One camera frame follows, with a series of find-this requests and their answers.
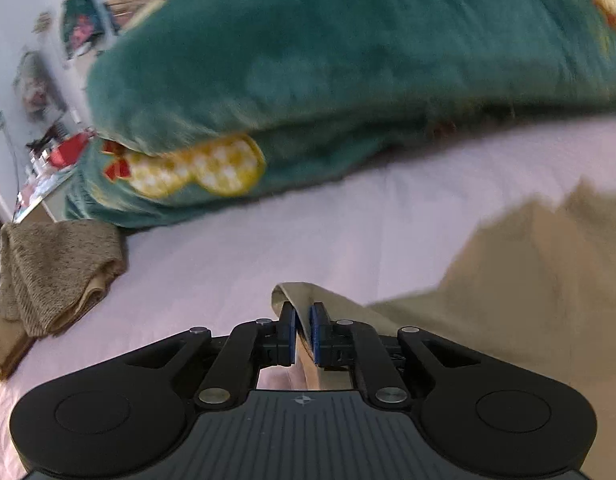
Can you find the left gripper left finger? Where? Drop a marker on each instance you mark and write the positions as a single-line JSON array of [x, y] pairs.
[[126, 414]]

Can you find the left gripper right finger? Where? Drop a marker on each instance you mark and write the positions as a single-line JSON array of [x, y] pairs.
[[485, 415]]

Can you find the tan t-shirt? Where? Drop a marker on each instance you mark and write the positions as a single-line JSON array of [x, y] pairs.
[[535, 287]]

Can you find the brown speckled folded cloth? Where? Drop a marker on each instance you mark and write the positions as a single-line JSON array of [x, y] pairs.
[[51, 275]]

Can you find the cluttered side desk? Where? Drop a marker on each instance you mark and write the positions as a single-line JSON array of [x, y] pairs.
[[43, 195]]

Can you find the red box on desk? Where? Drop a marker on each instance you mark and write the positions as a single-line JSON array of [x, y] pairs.
[[68, 151]]

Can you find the hanging bag with pictures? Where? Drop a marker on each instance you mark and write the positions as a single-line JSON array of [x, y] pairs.
[[35, 87]]

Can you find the green plush blanket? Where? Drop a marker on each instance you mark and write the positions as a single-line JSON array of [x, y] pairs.
[[206, 104]]

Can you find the green hanging bag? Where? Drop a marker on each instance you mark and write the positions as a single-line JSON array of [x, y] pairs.
[[81, 27]]

